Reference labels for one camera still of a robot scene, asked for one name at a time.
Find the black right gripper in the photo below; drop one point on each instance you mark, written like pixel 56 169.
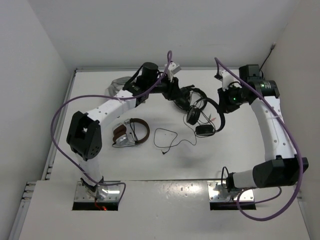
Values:
pixel 224 106

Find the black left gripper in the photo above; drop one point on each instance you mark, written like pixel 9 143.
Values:
pixel 172 88

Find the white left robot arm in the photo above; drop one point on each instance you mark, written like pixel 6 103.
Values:
pixel 85 131

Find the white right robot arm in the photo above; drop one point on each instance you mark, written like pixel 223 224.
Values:
pixel 282 166

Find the white grey headphones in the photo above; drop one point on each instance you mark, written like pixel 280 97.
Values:
pixel 115 86

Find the brown silver headphones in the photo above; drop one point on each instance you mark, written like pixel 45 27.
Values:
pixel 124 133

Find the black wrapped headset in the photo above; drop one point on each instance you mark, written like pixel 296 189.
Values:
pixel 191 92

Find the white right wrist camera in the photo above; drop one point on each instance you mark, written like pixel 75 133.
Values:
pixel 226 79

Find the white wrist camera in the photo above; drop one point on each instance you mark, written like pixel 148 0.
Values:
pixel 226 79
pixel 172 69

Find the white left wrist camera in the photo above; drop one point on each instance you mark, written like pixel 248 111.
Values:
pixel 172 69

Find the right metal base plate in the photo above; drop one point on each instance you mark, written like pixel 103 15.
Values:
pixel 218 193

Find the metal base plate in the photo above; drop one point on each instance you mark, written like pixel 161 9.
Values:
pixel 218 193
pixel 108 192

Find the aluminium table edge rail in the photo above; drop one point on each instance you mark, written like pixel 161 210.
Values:
pixel 123 69

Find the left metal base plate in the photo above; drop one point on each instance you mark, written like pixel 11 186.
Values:
pixel 108 192

